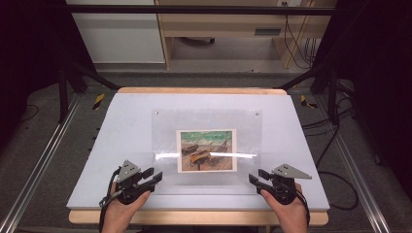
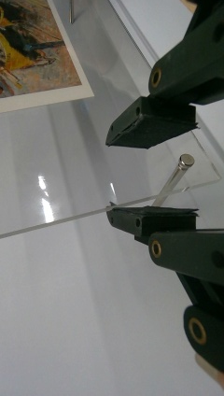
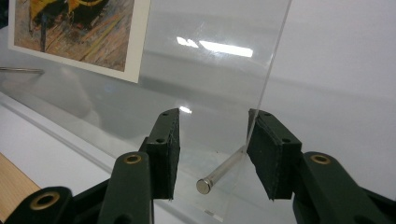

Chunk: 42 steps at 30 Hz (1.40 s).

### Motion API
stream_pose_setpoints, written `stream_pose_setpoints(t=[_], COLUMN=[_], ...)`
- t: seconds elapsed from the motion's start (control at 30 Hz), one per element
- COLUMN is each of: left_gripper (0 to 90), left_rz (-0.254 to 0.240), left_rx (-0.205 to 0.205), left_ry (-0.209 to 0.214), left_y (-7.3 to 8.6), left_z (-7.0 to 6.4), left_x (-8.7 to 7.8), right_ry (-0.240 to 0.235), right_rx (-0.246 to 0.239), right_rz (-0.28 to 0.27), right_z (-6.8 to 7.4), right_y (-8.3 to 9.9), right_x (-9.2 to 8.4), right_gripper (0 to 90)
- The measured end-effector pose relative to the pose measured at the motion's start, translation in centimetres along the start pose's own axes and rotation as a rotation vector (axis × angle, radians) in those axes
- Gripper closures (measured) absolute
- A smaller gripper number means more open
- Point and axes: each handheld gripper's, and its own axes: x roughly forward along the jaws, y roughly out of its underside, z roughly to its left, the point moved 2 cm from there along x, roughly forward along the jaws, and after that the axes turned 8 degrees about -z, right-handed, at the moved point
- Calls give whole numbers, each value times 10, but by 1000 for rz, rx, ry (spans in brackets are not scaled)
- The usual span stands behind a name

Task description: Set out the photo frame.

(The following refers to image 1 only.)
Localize yellow clamp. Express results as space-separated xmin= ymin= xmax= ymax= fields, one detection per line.
xmin=299 ymin=94 xmax=319 ymax=110
xmin=92 ymin=93 xmax=106 ymax=111

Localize black hanging desk cables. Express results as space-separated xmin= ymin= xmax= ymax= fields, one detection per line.
xmin=284 ymin=14 xmax=317 ymax=70

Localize black horizontal frame bar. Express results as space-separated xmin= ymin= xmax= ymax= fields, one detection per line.
xmin=63 ymin=4 xmax=336 ymax=16

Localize painting print of boats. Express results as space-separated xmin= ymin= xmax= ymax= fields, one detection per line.
xmin=176 ymin=129 xmax=238 ymax=174

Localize wooden table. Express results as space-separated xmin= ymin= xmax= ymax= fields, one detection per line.
xmin=68 ymin=86 xmax=329 ymax=227

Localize aluminium floor rail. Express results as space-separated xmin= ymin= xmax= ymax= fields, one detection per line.
xmin=0 ymin=92 xmax=83 ymax=233
xmin=314 ymin=96 xmax=392 ymax=233

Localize person's right hand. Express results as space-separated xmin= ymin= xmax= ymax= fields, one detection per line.
xmin=259 ymin=183 xmax=309 ymax=233

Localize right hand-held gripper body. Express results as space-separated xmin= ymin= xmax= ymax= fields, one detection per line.
xmin=270 ymin=163 xmax=313 ymax=206

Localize black metal stand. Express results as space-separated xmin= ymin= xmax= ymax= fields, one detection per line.
xmin=277 ymin=59 xmax=342 ymax=126
xmin=57 ymin=59 xmax=121 ymax=124

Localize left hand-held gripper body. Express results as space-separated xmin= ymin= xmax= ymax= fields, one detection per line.
xmin=115 ymin=159 xmax=144 ymax=206

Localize light wooden desk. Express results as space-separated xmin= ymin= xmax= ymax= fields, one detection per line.
xmin=154 ymin=0 xmax=338 ymax=70

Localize clear acrylic picture frame panel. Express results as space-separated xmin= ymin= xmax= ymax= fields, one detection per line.
xmin=151 ymin=109 xmax=263 ymax=196

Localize black curtain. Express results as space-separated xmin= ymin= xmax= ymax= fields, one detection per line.
xmin=318 ymin=0 xmax=412 ymax=192
xmin=0 ymin=0 xmax=95 ymax=145

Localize yellow clamp left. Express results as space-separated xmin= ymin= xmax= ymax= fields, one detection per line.
xmin=92 ymin=93 xmax=106 ymax=111

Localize person's left hand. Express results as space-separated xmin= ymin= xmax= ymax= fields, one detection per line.
xmin=101 ymin=183 xmax=152 ymax=233

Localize white cabinet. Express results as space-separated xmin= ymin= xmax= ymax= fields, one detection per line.
xmin=65 ymin=0 xmax=166 ymax=64

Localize white table cover sheet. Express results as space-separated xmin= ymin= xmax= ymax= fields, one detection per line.
xmin=66 ymin=92 xmax=330 ymax=212

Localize yellow clamp right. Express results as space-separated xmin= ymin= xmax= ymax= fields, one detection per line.
xmin=299 ymin=94 xmax=319 ymax=110

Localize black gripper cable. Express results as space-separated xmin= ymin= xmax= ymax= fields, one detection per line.
xmin=295 ymin=188 xmax=312 ymax=228
xmin=98 ymin=167 xmax=123 ymax=233

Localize black floor cable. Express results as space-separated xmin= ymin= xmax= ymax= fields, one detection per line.
xmin=18 ymin=103 xmax=40 ymax=123
xmin=315 ymin=122 xmax=361 ymax=212
xmin=300 ymin=96 xmax=356 ymax=138

